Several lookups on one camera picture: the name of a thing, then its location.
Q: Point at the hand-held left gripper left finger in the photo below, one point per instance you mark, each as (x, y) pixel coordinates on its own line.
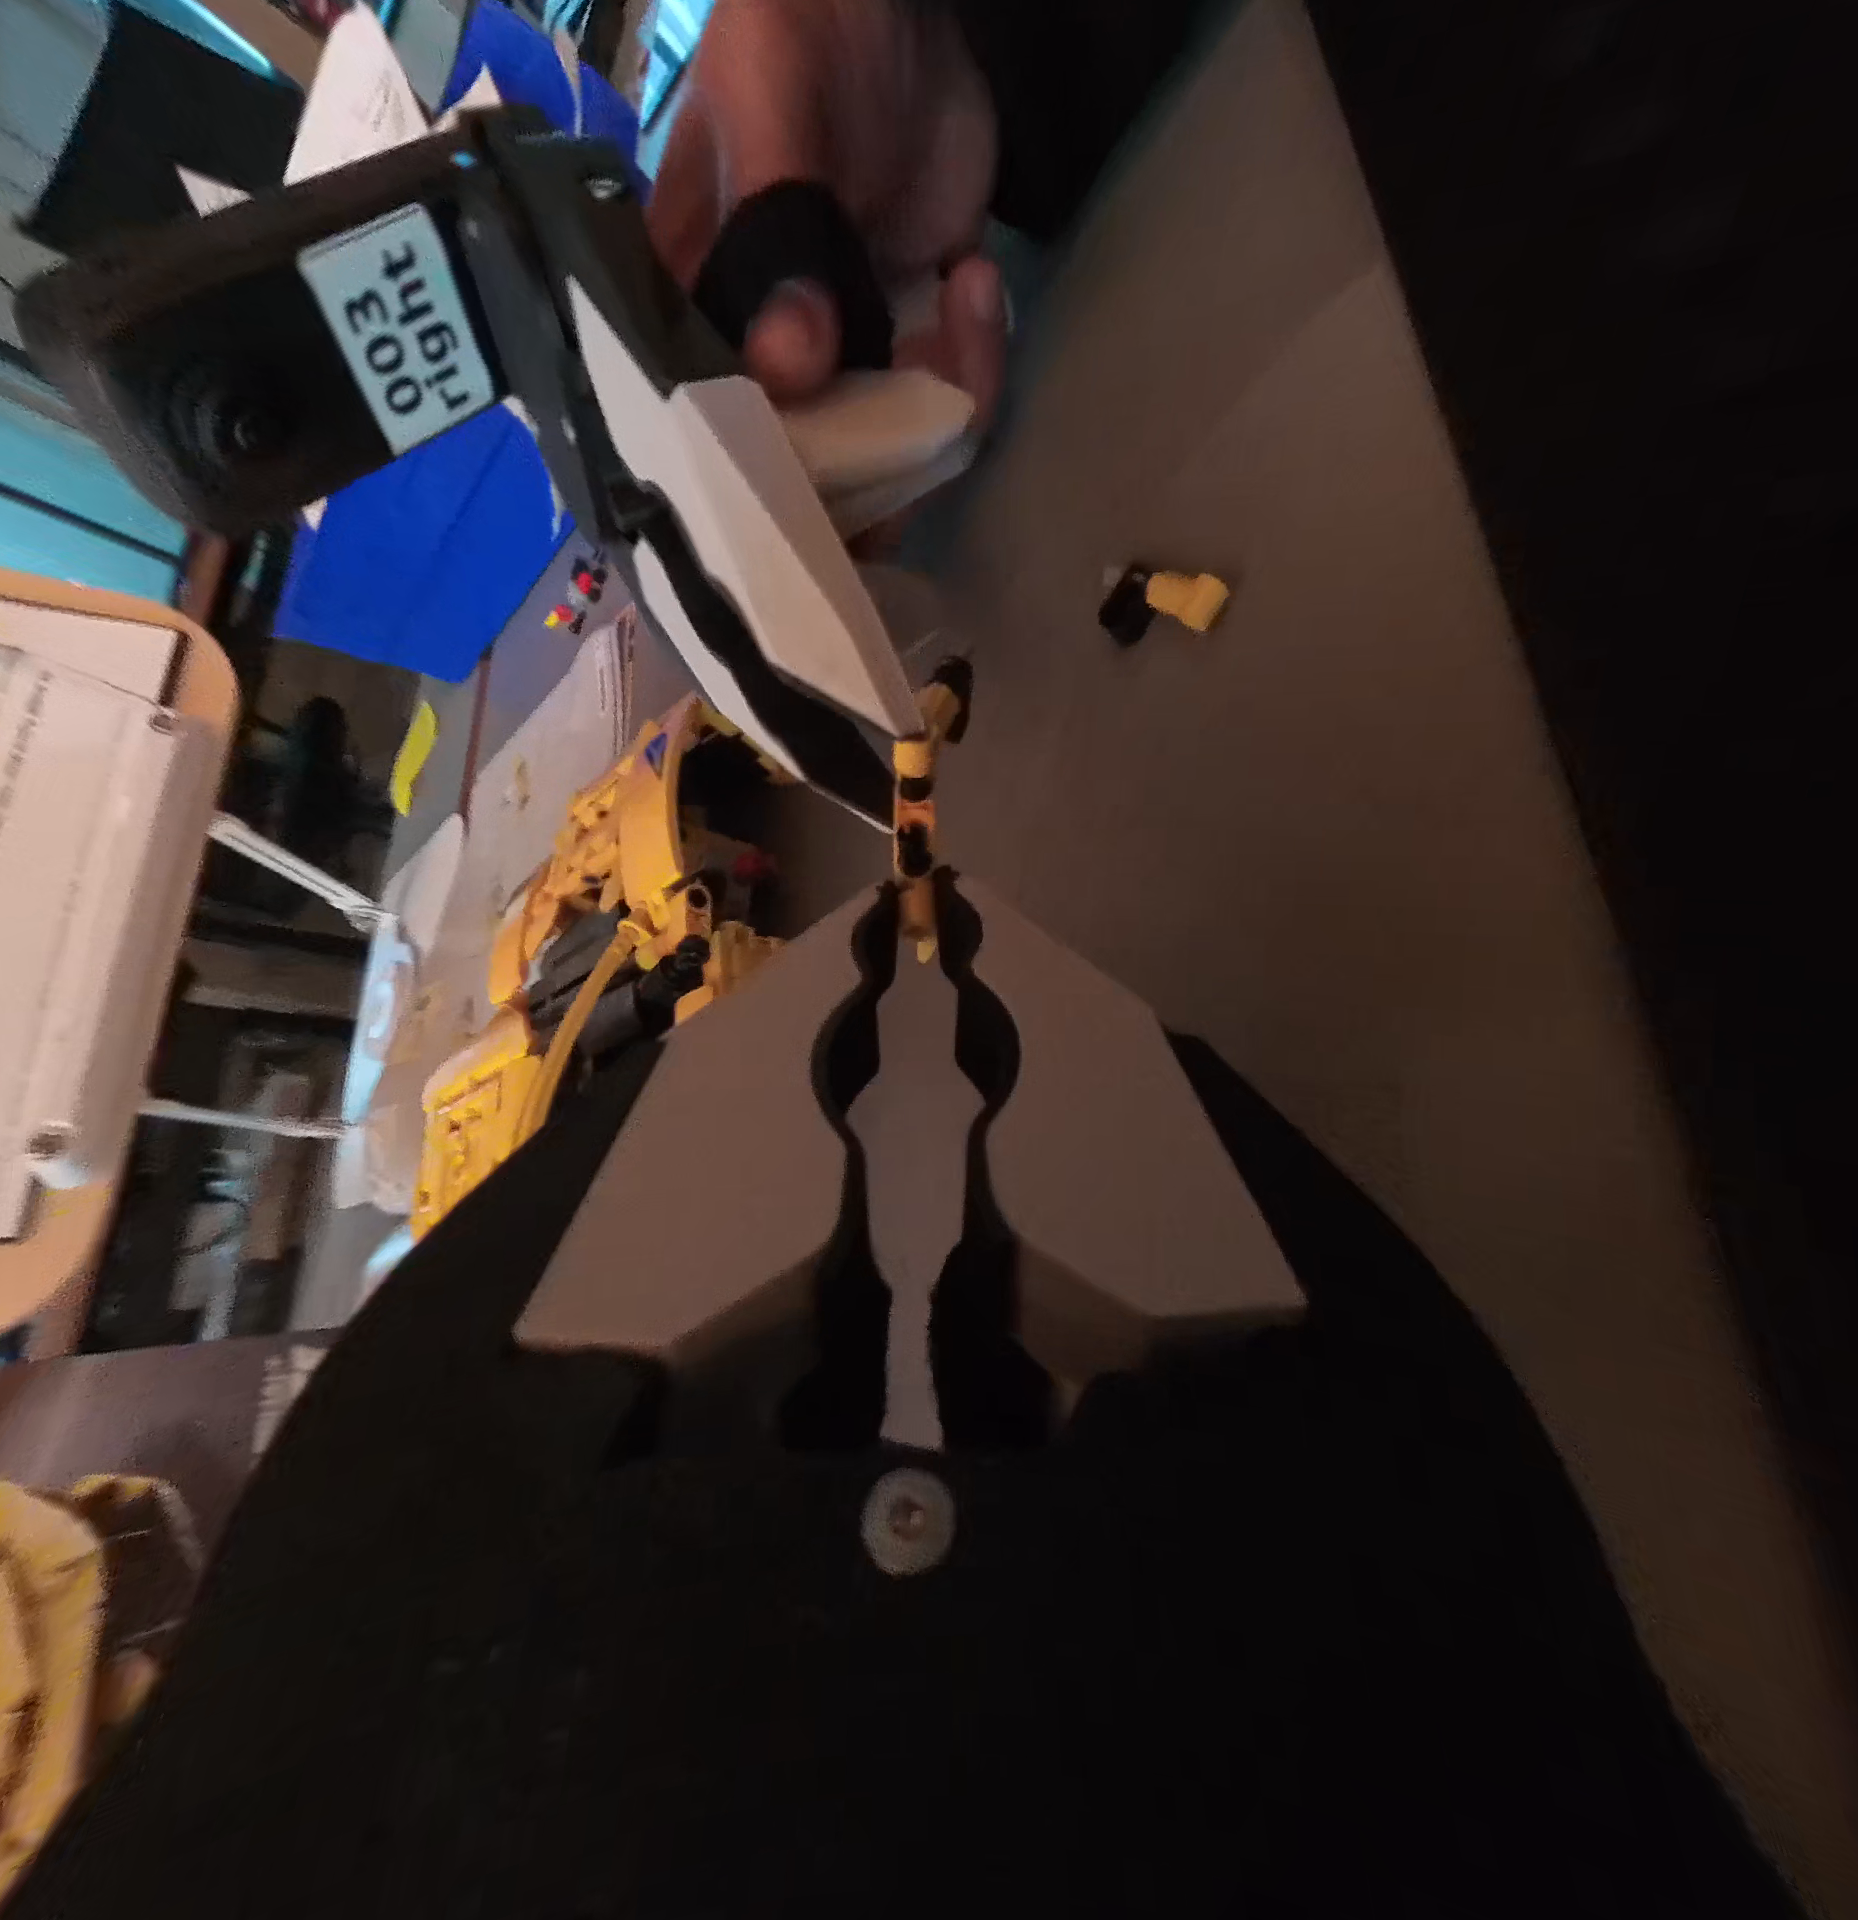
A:
(688, 1199)

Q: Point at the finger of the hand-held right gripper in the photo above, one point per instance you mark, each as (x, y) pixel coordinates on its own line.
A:
(719, 659)
(779, 541)

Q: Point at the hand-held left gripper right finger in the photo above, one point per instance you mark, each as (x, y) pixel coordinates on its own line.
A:
(1140, 1187)

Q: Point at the yellow brick beam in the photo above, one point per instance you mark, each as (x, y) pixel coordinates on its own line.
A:
(917, 908)

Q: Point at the yellow connector with grey axle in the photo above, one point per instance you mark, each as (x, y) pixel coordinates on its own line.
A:
(1187, 601)

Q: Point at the person's right forearm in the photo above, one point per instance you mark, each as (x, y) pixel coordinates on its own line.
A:
(1125, 91)

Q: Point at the grey desk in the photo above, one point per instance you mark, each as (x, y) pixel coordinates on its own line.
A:
(1243, 825)

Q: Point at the person's right hand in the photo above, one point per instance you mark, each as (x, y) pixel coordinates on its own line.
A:
(839, 105)

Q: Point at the scattered small brick pieces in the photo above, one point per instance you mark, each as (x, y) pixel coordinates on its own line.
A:
(576, 593)

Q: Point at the yellow toy brick car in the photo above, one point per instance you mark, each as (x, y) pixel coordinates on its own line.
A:
(607, 816)

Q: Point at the white printed paper sheet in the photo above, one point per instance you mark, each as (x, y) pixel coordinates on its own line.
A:
(353, 105)

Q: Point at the yellow sticky note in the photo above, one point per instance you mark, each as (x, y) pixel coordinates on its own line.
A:
(413, 758)

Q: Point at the blue plastic bin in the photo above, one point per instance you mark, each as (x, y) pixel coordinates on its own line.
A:
(403, 572)

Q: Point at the white board stand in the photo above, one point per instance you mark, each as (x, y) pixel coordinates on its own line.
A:
(292, 869)

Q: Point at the laminated instruction sheet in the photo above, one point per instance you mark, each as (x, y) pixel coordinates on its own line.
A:
(58, 900)

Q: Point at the instruction sheet on wooden stand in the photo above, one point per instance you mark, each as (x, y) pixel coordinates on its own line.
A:
(45, 1275)

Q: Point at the dark toy car box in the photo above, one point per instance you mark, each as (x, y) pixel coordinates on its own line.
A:
(58, 1620)

